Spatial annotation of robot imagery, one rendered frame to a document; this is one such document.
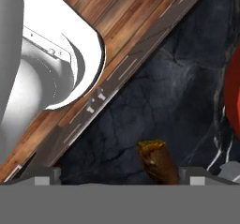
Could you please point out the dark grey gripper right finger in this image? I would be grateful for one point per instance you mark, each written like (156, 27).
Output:
(195, 172)

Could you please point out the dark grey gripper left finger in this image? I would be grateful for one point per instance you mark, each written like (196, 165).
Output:
(47, 173)

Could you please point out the brown sweet potato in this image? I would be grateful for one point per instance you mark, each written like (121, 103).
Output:
(159, 163)

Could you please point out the red bowl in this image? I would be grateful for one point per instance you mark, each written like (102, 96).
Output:
(232, 90)

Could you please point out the small silver cupboard knob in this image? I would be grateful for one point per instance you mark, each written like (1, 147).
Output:
(100, 94)
(90, 106)

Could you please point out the white and grey rounded fixture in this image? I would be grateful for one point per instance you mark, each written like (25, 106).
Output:
(53, 40)

